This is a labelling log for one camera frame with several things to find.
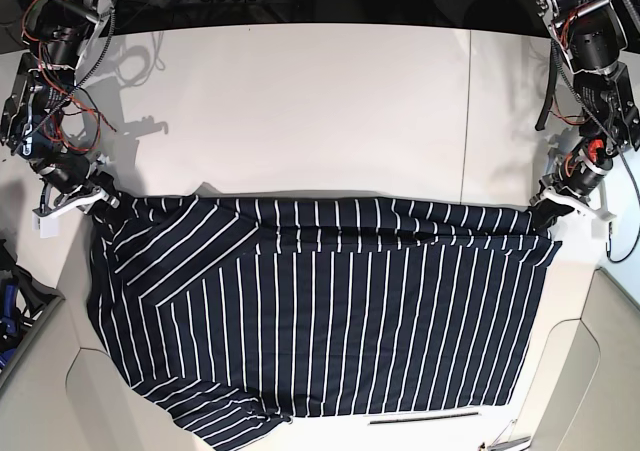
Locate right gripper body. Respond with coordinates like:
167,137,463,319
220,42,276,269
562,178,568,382
30,153,120,219

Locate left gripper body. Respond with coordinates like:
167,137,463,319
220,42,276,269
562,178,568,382
532,138,613,213

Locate navy white striped T-shirt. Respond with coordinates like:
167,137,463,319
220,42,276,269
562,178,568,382
87,193,560,450

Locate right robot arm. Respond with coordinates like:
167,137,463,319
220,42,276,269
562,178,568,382
1,0,119,238

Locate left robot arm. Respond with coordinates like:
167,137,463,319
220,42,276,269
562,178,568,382
529,0,639,230

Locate blue items in bin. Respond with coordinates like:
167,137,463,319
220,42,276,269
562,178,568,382
0,238,64,372

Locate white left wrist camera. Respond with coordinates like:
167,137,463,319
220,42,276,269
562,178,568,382
591,215,617,242

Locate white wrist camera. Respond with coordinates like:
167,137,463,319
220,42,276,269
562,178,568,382
591,215,617,242
32,211,60,239

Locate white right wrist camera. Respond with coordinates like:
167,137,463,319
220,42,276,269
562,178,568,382
32,211,60,239

